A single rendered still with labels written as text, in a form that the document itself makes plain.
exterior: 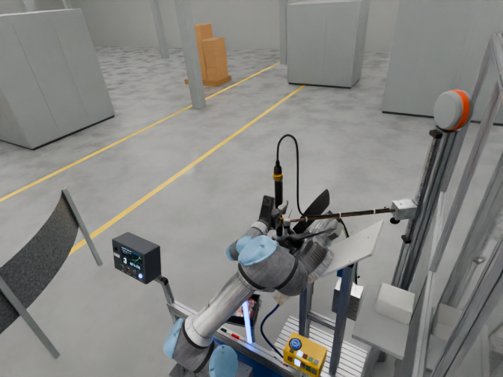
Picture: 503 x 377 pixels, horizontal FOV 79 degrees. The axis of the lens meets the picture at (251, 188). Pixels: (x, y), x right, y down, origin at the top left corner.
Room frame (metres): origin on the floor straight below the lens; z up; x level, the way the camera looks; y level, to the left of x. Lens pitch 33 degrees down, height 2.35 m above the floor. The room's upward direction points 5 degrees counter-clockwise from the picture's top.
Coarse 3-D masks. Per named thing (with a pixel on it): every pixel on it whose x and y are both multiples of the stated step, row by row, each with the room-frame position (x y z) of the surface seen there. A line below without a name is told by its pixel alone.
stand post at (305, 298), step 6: (306, 288) 1.17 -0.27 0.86; (300, 294) 1.19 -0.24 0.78; (306, 294) 1.17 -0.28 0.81; (300, 300) 1.19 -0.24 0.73; (306, 300) 1.16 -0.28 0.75; (300, 306) 1.19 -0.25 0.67; (306, 306) 1.17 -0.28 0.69; (300, 312) 1.18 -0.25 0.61; (306, 312) 1.17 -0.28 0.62; (300, 318) 1.18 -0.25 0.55; (306, 318) 1.18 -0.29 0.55; (300, 324) 1.18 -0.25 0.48; (306, 324) 1.19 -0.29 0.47; (300, 330) 1.18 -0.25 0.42; (306, 330) 1.19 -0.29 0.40; (306, 336) 1.19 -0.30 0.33
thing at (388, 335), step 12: (372, 288) 1.13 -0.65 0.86; (372, 300) 1.05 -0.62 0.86; (360, 312) 0.99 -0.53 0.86; (372, 312) 0.98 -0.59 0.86; (360, 324) 0.92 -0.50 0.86; (372, 324) 0.91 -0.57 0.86; (384, 324) 0.91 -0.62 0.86; (396, 324) 0.90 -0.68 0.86; (408, 324) 0.90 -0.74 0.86; (360, 336) 0.85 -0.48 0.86; (372, 336) 0.85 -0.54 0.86; (384, 336) 0.84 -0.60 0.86; (396, 336) 0.84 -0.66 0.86; (384, 348) 0.79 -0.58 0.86; (396, 348) 0.78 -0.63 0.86
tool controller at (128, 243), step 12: (120, 240) 1.27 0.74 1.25; (132, 240) 1.28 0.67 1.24; (144, 240) 1.28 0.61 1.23; (120, 252) 1.24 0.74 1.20; (132, 252) 1.19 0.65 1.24; (144, 252) 1.16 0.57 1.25; (156, 252) 1.20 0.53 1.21; (120, 264) 1.22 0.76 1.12; (132, 264) 1.17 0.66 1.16; (144, 264) 1.13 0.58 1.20; (156, 264) 1.18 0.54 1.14; (132, 276) 1.16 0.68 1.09; (144, 276) 1.12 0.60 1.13; (156, 276) 1.17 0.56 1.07
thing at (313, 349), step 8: (296, 336) 0.76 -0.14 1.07; (288, 344) 0.72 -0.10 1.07; (304, 344) 0.72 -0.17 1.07; (312, 344) 0.71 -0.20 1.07; (288, 352) 0.69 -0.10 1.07; (296, 352) 0.68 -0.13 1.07; (304, 352) 0.68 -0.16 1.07; (312, 352) 0.68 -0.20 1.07; (320, 352) 0.68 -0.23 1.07; (304, 360) 0.65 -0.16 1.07; (320, 360) 0.65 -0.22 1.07; (296, 368) 0.66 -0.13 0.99; (320, 368) 0.63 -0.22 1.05; (312, 376) 0.62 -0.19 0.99
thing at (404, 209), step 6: (396, 204) 1.18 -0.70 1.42; (402, 204) 1.17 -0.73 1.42; (408, 204) 1.17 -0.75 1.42; (414, 204) 1.17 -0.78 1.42; (396, 210) 1.16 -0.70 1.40; (402, 210) 1.14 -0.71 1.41; (408, 210) 1.14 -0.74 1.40; (414, 210) 1.14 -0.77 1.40; (396, 216) 1.15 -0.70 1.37; (402, 216) 1.14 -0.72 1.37; (408, 216) 1.14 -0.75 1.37; (414, 216) 1.14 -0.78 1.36
